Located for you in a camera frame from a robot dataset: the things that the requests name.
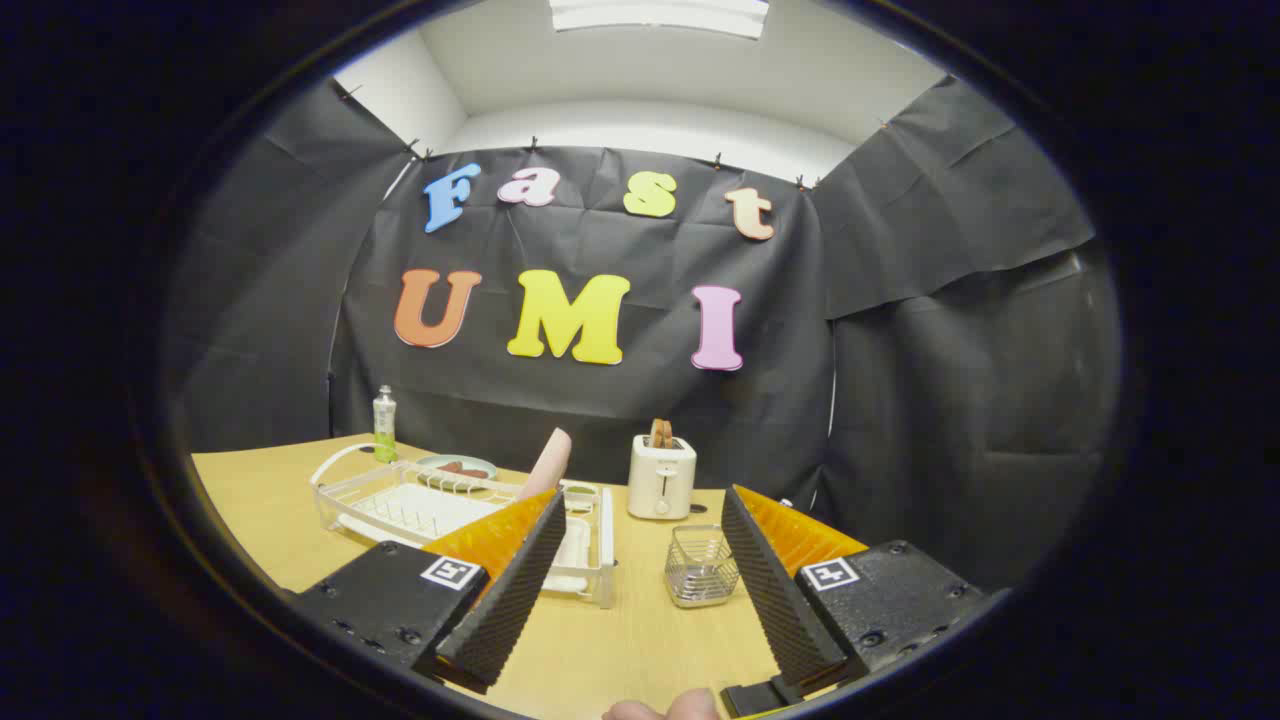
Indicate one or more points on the brown meat patty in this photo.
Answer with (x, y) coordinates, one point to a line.
(450, 467)
(476, 470)

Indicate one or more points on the white toaster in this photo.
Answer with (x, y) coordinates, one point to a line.
(660, 480)

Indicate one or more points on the small teal plate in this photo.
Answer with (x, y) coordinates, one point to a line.
(430, 463)

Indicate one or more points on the ceiling light panel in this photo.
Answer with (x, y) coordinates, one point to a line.
(660, 15)

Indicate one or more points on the clear bottle with green liquid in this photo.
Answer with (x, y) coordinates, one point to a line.
(385, 425)

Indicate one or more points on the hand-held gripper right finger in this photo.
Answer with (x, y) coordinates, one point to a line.
(775, 590)

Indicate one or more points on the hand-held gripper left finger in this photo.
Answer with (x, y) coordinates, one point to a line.
(505, 590)

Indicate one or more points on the white drip tray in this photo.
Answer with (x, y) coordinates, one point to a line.
(420, 510)

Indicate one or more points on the pink plate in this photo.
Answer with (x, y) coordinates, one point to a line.
(550, 465)

